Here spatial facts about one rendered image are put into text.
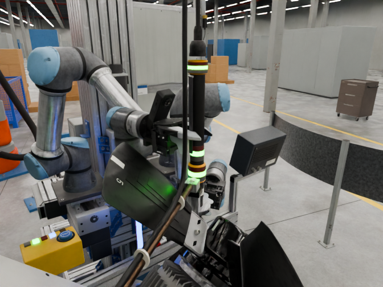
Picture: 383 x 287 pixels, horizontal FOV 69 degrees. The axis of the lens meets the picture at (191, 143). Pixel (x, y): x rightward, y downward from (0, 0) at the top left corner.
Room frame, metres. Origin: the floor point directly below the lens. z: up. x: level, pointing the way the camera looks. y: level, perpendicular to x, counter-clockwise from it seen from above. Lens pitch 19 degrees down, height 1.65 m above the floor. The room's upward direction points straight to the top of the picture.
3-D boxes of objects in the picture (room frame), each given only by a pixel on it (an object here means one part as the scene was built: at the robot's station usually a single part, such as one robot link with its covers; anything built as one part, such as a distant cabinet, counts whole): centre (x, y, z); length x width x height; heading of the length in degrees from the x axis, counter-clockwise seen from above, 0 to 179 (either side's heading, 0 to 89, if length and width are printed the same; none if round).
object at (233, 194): (1.23, -0.21, 0.96); 0.03 x 0.03 x 0.20; 38
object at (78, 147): (1.16, 0.52, 1.20); 0.13 x 0.12 x 0.14; 148
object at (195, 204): (0.61, -0.01, 1.31); 0.09 x 0.07 x 0.10; 163
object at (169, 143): (0.70, 0.08, 1.44); 0.12 x 0.08 x 0.09; 48
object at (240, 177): (1.30, -0.29, 1.04); 0.24 x 0.03 x 0.03; 128
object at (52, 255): (0.72, 0.44, 1.02); 0.16 x 0.10 x 0.11; 128
